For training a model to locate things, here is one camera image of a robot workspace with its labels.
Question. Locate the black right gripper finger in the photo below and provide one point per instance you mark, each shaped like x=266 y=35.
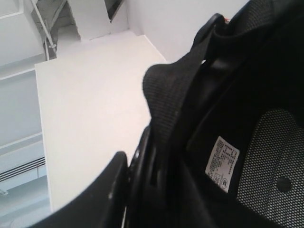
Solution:
x=101 y=205

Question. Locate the black helmet with tinted visor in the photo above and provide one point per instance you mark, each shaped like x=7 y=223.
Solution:
x=225 y=144

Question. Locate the white table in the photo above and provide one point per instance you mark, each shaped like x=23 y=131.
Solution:
x=92 y=106

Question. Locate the white wall vent grille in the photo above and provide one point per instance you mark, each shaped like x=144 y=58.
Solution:
x=22 y=169

